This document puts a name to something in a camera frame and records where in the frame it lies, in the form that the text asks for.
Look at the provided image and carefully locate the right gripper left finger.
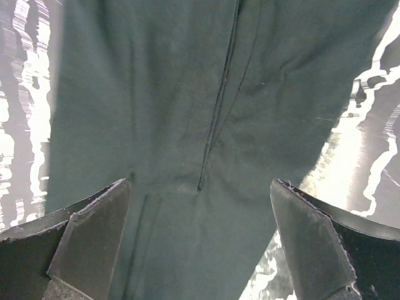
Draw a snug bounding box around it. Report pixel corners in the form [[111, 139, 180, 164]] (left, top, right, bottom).
[[1, 179, 131, 299]]

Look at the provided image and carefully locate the black polo shirt blue logo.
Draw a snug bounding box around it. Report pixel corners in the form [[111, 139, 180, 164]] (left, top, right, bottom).
[[46, 1, 395, 299]]

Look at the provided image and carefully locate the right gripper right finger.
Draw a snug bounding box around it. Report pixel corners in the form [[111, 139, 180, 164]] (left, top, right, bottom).
[[270, 179, 399, 300]]

